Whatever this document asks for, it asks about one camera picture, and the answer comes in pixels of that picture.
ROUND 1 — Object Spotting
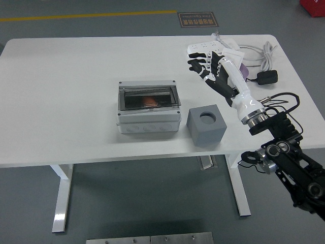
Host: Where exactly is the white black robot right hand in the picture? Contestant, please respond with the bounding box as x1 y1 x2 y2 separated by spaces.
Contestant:
187 50 266 125

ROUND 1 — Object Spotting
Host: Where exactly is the orange cylindrical battery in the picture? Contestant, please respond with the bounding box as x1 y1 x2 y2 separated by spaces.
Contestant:
141 96 158 107

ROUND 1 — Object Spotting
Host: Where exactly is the grey plastic junction box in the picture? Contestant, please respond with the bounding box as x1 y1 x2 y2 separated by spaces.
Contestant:
116 80 182 134

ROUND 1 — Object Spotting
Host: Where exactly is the transparent hinged box lid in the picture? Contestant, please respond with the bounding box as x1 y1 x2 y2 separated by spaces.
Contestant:
118 85 181 111

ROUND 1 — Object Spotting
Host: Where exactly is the red box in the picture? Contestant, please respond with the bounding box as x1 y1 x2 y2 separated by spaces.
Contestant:
299 0 325 18

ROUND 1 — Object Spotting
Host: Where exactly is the white rectangular adapter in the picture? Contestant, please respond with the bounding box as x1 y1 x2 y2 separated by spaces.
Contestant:
222 38 241 50

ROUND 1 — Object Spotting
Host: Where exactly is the black power adapter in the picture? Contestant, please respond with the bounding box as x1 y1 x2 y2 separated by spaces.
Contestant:
256 70 279 86

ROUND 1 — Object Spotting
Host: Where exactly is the white power strip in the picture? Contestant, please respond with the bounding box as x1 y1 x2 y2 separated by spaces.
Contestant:
187 40 225 55

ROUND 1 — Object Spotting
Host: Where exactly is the grey block with round hole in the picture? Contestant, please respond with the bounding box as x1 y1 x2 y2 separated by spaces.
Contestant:
186 104 227 147

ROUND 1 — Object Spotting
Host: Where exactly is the brown floor sign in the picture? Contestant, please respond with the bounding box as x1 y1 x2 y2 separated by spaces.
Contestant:
177 11 219 28

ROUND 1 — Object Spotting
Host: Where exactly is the metal floor plate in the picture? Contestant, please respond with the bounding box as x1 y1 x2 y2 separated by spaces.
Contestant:
197 155 218 170

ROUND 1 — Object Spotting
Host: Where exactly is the white table leg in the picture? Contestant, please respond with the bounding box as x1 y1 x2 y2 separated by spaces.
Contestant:
224 154 252 217
50 164 74 233

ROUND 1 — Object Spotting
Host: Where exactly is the grey metal plate with screws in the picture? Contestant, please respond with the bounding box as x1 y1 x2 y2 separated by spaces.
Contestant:
150 232 214 244
85 236 151 244

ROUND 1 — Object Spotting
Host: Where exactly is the thin black cable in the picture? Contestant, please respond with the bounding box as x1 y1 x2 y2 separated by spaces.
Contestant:
245 77 304 135

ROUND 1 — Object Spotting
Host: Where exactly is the white coiled power cord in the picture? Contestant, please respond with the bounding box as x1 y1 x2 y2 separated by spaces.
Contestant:
238 41 279 72

